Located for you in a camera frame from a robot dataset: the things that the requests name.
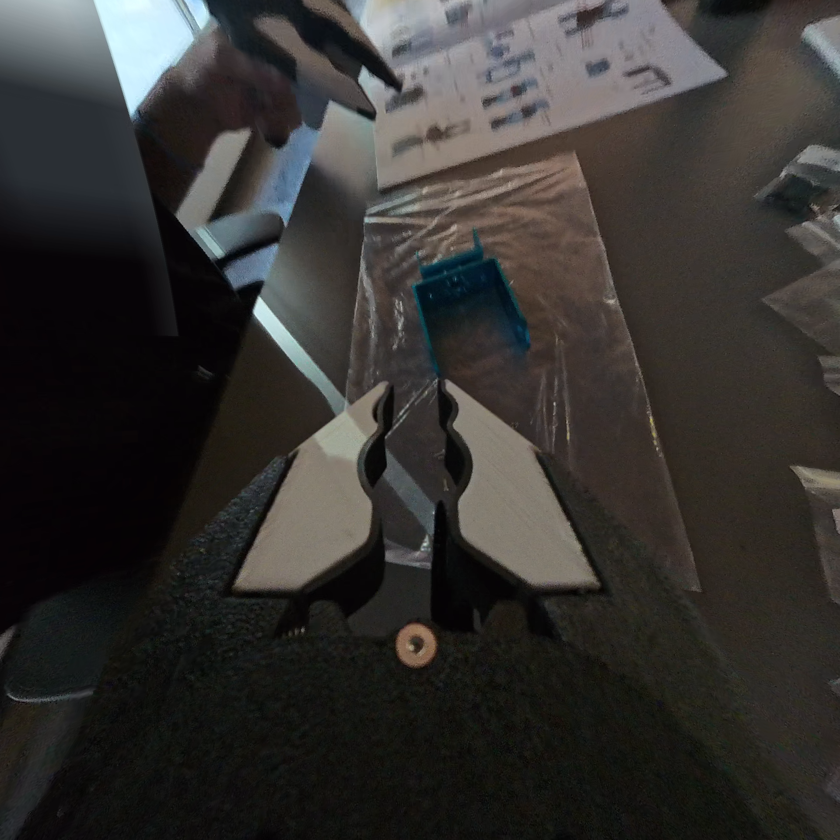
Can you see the grey mesh chair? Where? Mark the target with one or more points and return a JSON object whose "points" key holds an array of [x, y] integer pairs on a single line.
{"points": [[59, 643]]}

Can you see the teal metal U bracket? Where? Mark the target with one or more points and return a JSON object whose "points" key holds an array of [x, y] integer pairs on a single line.
{"points": [[459, 289]]}

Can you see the dark grey desk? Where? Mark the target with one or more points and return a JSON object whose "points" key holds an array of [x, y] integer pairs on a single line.
{"points": [[722, 229]]}

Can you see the assembly instruction manual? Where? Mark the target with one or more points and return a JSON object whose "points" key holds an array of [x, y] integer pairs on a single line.
{"points": [[525, 79]]}

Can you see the person's left forearm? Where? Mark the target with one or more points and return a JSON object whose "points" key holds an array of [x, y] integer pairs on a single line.
{"points": [[170, 131]]}

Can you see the large clear plastic bag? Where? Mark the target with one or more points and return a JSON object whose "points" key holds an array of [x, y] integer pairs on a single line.
{"points": [[577, 394]]}

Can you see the small teal metal bracket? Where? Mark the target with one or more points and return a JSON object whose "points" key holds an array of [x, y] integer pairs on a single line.
{"points": [[453, 253]]}

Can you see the person's left hand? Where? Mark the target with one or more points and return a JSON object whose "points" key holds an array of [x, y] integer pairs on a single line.
{"points": [[256, 92]]}

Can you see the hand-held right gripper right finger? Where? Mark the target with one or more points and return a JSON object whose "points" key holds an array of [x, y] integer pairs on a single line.
{"points": [[518, 518]]}

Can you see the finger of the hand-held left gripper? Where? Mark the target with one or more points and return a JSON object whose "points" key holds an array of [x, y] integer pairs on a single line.
{"points": [[367, 49], [321, 72]]}

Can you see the pile of small hardware bags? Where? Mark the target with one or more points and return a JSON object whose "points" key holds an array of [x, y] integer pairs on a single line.
{"points": [[807, 302]]}

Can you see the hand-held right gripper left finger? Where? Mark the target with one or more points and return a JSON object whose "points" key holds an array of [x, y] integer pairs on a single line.
{"points": [[308, 525]]}

